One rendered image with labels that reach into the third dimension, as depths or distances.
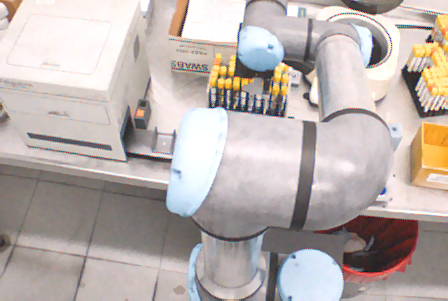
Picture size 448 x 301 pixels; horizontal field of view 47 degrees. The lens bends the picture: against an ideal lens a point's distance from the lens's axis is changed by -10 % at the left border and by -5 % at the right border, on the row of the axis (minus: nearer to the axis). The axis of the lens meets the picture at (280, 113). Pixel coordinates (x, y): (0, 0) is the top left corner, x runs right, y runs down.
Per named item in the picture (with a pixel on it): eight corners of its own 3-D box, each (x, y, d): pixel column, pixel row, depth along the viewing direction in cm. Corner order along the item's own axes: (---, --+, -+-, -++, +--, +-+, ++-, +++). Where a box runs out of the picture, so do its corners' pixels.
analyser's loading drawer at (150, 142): (113, 152, 127) (110, 141, 123) (120, 130, 131) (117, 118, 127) (194, 164, 128) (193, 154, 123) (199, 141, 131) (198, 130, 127)
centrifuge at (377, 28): (293, 102, 143) (299, 73, 133) (316, 25, 160) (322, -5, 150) (381, 125, 142) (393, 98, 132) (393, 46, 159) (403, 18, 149)
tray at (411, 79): (448, 114, 146) (451, 109, 144) (420, 118, 144) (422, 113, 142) (427, 66, 156) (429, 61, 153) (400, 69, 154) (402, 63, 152)
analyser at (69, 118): (24, 146, 127) (-20, 72, 103) (58, 64, 143) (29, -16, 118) (138, 164, 128) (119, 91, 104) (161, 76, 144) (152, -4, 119)
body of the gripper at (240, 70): (238, 52, 117) (241, 14, 107) (278, 57, 117) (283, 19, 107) (233, 80, 113) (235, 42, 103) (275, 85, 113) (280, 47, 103)
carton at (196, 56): (168, 72, 145) (165, 35, 132) (189, 0, 161) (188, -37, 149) (258, 83, 146) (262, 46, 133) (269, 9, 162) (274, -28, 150)
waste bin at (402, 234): (289, 303, 198) (306, 269, 161) (297, 219, 219) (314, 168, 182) (385, 312, 199) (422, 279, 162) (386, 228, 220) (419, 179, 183)
